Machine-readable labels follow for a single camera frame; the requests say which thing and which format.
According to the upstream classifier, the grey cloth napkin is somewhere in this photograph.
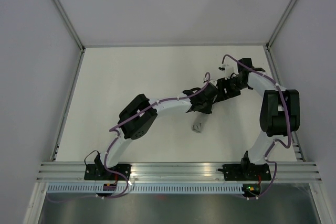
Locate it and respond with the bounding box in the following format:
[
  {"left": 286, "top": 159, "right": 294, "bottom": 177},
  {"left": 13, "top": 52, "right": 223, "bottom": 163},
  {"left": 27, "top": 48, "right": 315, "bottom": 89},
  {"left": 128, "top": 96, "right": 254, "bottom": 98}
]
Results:
[{"left": 192, "top": 113, "right": 207, "bottom": 133}]

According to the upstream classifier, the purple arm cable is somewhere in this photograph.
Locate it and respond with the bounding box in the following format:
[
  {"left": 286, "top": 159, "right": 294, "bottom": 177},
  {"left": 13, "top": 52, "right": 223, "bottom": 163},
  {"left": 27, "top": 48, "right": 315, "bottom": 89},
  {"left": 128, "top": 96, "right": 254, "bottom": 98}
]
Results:
[
  {"left": 222, "top": 55, "right": 293, "bottom": 200},
  {"left": 47, "top": 71, "right": 212, "bottom": 204}
]

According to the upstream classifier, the white slotted cable duct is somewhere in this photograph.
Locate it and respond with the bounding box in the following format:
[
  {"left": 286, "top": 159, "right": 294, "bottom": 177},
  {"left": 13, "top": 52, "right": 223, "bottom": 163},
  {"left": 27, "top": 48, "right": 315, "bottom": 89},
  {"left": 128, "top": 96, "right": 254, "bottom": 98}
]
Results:
[{"left": 47, "top": 183, "right": 243, "bottom": 194}]

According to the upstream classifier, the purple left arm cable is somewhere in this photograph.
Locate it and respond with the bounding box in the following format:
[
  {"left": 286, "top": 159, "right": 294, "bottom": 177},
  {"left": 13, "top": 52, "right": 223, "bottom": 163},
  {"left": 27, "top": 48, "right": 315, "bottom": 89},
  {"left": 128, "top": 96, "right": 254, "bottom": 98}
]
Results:
[{"left": 47, "top": 71, "right": 212, "bottom": 204}]

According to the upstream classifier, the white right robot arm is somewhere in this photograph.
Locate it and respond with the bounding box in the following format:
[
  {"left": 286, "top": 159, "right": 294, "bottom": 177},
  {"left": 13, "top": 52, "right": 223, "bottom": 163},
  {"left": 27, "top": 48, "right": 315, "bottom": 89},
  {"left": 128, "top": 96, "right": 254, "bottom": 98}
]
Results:
[{"left": 216, "top": 58, "right": 300, "bottom": 179}]

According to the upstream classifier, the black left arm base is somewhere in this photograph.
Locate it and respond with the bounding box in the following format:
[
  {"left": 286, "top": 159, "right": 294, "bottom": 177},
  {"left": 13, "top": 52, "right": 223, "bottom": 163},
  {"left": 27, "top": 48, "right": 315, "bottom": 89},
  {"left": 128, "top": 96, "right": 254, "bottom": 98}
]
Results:
[{"left": 84, "top": 164, "right": 132, "bottom": 181}]

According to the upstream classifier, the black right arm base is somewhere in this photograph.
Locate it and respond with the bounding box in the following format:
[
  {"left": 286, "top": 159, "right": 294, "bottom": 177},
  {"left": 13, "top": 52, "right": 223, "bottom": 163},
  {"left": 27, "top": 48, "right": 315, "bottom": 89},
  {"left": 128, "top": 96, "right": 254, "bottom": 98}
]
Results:
[{"left": 217, "top": 164, "right": 272, "bottom": 182}]

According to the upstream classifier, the aluminium right frame post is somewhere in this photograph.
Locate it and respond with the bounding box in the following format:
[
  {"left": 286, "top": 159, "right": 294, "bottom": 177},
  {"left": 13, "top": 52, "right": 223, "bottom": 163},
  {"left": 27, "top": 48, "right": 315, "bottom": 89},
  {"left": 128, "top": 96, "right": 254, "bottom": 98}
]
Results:
[{"left": 265, "top": 0, "right": 299, "bottom": 50}]

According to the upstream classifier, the aluminium left frame post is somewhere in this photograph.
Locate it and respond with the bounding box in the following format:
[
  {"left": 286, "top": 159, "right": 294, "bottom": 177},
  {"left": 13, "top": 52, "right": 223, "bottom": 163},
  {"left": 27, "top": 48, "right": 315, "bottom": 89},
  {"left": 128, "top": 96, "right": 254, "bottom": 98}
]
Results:
[{"left": 51, "top": 0, "right": 85, "bottom": 52}]

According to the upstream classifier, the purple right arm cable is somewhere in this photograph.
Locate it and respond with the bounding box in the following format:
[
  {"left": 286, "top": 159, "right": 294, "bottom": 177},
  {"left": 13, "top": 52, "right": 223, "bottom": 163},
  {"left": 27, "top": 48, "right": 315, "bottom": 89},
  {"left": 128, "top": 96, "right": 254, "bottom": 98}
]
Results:
[{"left": 222, "top": 55, "right": 293, "bottom": 200}]

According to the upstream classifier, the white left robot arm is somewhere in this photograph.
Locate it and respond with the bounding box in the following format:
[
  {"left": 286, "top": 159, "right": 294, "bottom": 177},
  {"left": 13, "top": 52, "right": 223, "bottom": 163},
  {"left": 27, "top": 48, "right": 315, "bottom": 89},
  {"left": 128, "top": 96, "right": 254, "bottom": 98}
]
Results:
[{"left": 94, "top": 82, "right": 218, "bottom": 180}]

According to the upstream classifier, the aluminium front rail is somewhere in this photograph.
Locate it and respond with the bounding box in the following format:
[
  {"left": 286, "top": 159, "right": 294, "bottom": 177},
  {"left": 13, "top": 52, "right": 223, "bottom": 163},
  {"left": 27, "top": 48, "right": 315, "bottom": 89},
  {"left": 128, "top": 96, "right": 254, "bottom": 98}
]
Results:
[{"left": 36, "top": 162, "right": 322, "bottom": 184}]

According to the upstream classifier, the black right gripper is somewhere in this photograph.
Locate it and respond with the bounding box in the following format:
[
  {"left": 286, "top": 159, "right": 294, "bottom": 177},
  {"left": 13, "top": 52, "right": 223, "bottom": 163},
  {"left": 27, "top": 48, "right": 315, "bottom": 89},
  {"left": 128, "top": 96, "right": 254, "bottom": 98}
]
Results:
[{"left": 216, "top": 76, "right": 248, "bottom": 102}]

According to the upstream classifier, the aluminium frame post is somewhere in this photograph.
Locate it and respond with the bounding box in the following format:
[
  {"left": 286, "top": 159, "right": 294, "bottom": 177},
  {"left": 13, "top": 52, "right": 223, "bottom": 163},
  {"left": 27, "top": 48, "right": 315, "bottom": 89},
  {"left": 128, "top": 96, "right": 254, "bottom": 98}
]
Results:
[
  {"left": 265, "top": 0, "right": 299, "bottom": 50},
  {"left": 51, "top": 0, "right": 85, "bottom": 52}
]

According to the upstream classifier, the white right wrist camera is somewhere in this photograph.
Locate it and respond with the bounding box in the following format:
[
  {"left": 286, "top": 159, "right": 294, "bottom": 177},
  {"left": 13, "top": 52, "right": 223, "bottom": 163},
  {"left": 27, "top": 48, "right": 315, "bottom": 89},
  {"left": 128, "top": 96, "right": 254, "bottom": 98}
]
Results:
[{"left": 218, "top": 64, "right": 234, "bottom": 79}]

